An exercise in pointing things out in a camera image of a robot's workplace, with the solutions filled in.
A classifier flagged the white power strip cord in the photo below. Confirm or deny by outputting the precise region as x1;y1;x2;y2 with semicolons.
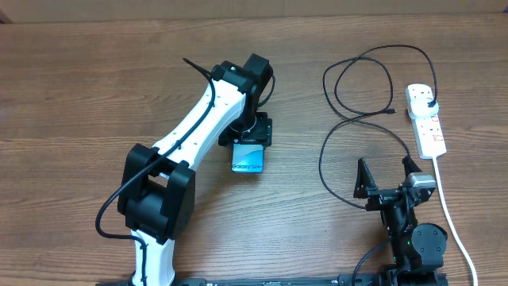
431;157;479;286

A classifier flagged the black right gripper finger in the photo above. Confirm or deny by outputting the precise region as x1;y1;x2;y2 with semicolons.
353;157;377;199
402;156;422;175

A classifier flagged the white power strip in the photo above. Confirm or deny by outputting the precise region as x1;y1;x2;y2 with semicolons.
405;83;447;159

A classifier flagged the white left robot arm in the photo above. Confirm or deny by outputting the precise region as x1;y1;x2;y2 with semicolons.
117;54;275;285

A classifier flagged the blue Galaxy smartphone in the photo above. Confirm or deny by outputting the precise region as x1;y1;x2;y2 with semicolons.
231;144;264;173

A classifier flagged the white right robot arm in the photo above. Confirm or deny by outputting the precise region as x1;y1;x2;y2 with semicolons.
353;156;448;285

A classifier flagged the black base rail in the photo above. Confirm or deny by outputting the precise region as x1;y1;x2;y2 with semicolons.
96;273;449;286

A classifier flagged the white charger adapter plug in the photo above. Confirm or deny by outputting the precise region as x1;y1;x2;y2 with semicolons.
408;97;440;120

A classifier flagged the black usb charging cable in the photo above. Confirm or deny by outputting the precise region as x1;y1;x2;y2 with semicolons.
317;44;439;211

